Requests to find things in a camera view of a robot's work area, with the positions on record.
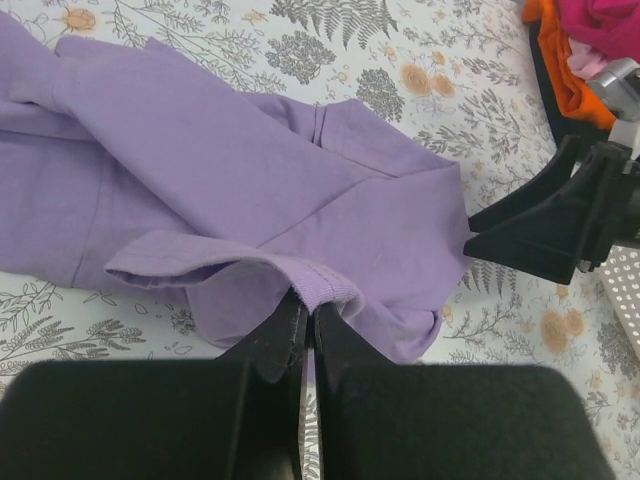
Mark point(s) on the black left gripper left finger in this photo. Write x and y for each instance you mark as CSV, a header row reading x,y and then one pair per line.
x,y
232,417

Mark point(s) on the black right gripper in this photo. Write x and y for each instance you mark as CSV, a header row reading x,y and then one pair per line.
x,y
568,217

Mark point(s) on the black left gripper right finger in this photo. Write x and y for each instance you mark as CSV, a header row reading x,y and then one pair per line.
x,y
382,420

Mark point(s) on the purple t shirt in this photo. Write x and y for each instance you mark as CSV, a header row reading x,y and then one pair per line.
x,y
133,170

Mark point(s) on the white perforated plastic basket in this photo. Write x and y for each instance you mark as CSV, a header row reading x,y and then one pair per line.
x,y
620,275

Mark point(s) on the orange folded t shirt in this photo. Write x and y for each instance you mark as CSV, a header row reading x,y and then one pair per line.
x,y
573,97

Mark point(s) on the pink folded t shirt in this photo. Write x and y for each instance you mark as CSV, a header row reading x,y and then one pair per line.
x,y
585,62

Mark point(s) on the magenta folded t shirt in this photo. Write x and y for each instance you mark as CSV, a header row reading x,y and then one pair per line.
x,y
610,26

